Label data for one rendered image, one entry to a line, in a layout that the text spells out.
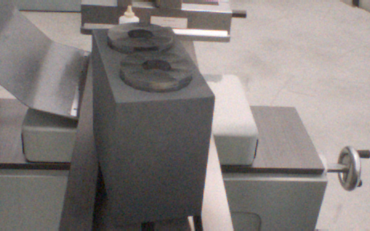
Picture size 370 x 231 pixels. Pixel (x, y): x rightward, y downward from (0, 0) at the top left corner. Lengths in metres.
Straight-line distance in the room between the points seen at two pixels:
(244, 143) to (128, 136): 0.54
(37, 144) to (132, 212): 0.48
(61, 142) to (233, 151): 0.36
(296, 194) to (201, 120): 0.63
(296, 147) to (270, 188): 0.13
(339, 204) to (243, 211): 1.20
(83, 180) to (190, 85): 0.24
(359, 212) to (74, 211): 1.80
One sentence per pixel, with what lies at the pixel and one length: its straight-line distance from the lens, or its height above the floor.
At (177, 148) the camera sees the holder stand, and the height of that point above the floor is 1.08.
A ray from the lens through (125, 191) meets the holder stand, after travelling 0.67.
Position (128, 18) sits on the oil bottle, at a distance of 1.11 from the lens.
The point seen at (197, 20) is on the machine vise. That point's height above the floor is 1.01.
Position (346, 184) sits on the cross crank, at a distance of 1.43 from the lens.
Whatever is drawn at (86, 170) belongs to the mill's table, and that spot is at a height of 0.97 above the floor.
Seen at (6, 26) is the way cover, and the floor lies 0.99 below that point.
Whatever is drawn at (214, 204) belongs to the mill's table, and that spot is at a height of 0.97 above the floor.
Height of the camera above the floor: 1.45
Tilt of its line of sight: 31 degrees down
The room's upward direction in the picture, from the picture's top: 5 degrees clockwise
